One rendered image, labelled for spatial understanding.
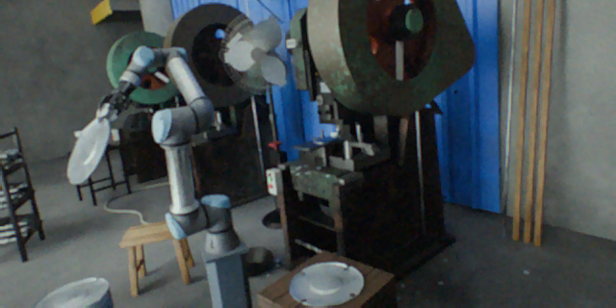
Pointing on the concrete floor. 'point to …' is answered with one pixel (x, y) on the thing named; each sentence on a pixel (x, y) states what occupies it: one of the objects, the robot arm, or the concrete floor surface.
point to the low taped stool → (135, 237)
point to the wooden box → (272, 297)
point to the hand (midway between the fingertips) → (100, 122)
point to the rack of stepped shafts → (10, 192)
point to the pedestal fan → (265, 37)
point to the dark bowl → (257, 260)
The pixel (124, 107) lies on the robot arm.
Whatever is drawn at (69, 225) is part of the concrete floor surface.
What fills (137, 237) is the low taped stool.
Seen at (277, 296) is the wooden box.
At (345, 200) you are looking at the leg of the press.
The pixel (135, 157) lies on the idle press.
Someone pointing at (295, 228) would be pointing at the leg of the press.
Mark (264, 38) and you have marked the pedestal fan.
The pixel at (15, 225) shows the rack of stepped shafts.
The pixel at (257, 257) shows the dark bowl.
